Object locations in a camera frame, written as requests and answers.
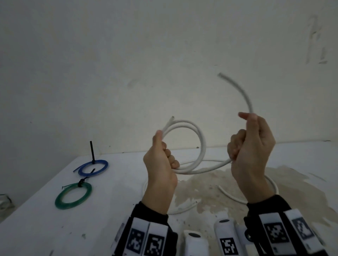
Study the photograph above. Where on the black left wristband with markers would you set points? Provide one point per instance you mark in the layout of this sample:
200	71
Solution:
148	211

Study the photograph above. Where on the person's left hand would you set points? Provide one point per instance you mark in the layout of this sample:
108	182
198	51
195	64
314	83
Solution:
158	168

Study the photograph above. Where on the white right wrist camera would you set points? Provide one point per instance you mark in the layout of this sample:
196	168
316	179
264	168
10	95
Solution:
224	226

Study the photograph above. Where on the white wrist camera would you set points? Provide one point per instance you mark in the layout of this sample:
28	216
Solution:
195	245
224	226

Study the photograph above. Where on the person's right hand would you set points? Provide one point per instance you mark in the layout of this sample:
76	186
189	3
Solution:
253	153

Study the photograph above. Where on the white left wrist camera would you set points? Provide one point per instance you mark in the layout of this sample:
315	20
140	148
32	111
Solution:
195	245

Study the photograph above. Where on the black right wristband with markers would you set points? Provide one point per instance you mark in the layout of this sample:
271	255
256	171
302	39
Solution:
264	208

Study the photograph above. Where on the black wristband with markers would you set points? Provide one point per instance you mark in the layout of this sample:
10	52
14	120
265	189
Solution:
148	211
264	208

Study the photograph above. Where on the person's left forearm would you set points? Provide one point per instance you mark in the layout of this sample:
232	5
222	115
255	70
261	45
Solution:
158	200

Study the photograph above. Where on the black zip tie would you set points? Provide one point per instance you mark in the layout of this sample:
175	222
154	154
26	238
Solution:
92	151
80	183

